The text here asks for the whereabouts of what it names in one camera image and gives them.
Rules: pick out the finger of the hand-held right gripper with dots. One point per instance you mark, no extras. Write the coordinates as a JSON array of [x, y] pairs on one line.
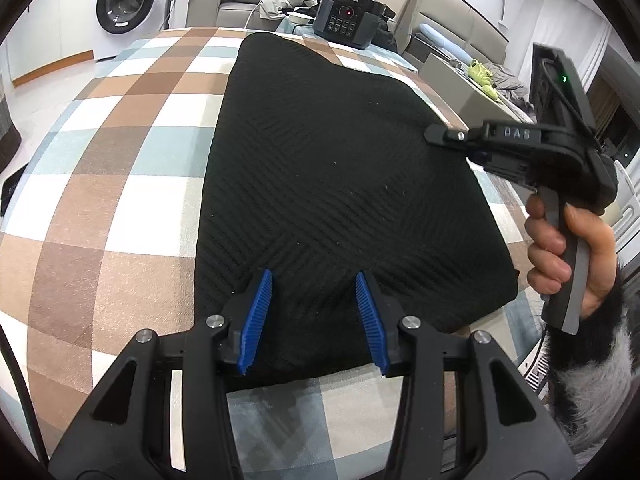
[[500, 162], [510, 134]]

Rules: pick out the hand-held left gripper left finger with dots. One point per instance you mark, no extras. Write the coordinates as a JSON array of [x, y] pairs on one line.
[[255, 325]]

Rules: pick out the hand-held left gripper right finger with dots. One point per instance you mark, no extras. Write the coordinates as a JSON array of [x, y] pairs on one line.
[[372, 325]]

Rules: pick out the black knit sweater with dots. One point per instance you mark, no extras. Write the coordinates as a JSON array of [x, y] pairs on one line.
[[325, 160]]

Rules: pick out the person's right hand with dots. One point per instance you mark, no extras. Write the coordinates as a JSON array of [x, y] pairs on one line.
[[602, 255]]

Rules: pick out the grey brown duvet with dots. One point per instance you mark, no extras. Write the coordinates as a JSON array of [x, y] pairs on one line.
[[507, 80]]

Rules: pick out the green toy figure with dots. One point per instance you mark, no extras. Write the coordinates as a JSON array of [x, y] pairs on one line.
[[480, 72]]

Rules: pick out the beige sofa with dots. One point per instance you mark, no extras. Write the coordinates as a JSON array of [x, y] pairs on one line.
[[470, 35]]

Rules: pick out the blue pillow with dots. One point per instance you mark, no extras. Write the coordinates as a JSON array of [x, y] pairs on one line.
[[435, 35]]

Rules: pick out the black pressure cooker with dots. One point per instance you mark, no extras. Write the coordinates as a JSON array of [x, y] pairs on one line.
[[345, 20]]

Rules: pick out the brown blue checkered tablecloth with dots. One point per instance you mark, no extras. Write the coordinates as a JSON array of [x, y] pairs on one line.
[[125, 160]]

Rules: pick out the teal checkered tablecloth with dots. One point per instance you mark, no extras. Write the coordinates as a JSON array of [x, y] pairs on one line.
[[295, 28]]

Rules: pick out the white bowl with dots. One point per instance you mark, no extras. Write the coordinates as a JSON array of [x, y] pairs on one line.
[[300, 17]]

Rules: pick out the white crumpled garment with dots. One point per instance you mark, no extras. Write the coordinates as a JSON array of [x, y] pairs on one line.
[[280, 2]]

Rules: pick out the grey sofa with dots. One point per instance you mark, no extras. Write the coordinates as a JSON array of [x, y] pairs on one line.
[[235, 12]]

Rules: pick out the white washing machine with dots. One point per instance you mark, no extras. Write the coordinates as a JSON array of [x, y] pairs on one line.
[[125, 5]]

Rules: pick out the white base cabinets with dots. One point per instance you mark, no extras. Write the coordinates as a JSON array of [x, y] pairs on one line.
[[50, 25]]

